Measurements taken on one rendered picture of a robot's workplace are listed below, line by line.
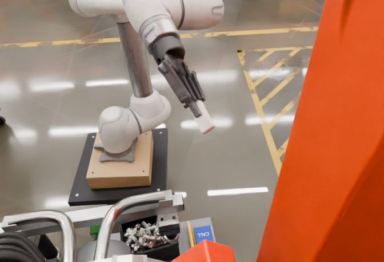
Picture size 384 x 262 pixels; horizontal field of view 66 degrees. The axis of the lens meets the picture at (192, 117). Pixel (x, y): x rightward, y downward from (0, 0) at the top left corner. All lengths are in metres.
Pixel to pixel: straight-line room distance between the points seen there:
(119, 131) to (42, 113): 1.40
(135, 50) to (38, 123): 1.49
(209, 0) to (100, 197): 1.13
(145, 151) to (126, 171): 0.16
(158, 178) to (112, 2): 0.94
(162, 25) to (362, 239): 0.57
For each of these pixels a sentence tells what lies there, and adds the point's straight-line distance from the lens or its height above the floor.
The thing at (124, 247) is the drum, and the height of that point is 0.88.
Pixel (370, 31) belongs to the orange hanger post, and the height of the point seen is 1.46.
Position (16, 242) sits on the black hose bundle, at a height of 1.03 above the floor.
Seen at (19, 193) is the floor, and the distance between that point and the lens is 2.25.
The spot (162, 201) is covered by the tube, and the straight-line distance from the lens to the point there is 0.70.
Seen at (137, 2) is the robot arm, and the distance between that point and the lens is 0.77.
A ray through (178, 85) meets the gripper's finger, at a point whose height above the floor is 1.22.
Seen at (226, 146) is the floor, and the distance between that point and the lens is 2.16.
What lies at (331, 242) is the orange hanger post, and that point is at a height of 1.16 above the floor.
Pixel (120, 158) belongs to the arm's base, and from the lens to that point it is 1.60.
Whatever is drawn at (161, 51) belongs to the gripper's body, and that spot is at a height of 1.25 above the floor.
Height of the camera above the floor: 1.59
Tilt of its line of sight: 42 degrees down
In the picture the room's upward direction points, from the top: 3 degrees counter-clockwise
